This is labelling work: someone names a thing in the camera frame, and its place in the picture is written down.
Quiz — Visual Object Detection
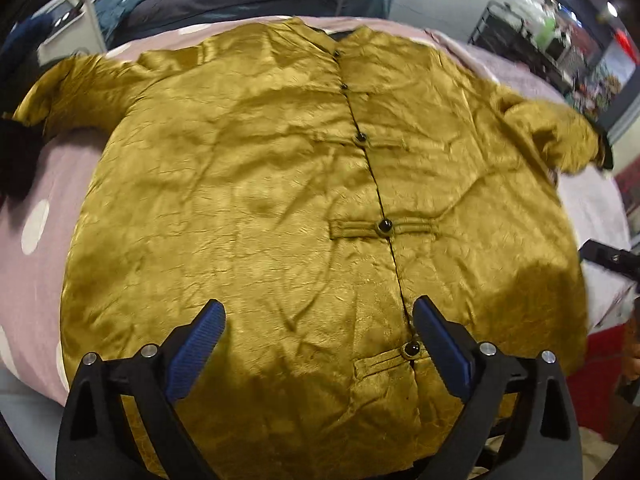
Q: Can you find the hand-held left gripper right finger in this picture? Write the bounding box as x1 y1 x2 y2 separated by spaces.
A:
412 295 583 480

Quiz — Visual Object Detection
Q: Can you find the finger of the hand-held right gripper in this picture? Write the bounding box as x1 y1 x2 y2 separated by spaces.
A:
579 240 640 281

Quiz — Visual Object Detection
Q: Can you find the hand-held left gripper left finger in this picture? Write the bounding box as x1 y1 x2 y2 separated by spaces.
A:
55 299 228 480

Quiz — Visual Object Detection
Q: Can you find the gold satin jacket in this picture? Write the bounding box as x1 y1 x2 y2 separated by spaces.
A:
12 16 615 480

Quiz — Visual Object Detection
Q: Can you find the plain red cloth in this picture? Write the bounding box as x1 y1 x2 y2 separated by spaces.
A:
565 322 631 431

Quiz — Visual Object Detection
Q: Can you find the pink polka dot blanket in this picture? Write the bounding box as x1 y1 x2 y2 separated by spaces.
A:
0 15 636 406

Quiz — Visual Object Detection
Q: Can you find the dark glass window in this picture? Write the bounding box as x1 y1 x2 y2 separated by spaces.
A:
545 0 640 146

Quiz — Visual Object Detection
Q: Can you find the black cloth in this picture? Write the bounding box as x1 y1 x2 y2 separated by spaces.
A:
0 117 43 201

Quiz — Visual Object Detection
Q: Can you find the white rack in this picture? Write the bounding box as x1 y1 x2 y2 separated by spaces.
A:
37 0 108 63

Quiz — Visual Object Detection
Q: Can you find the navy cloth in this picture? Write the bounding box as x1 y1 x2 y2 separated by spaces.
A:
0 12 56 113

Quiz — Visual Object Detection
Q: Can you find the black wire rack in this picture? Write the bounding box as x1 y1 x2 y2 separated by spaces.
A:
467 0 576 96

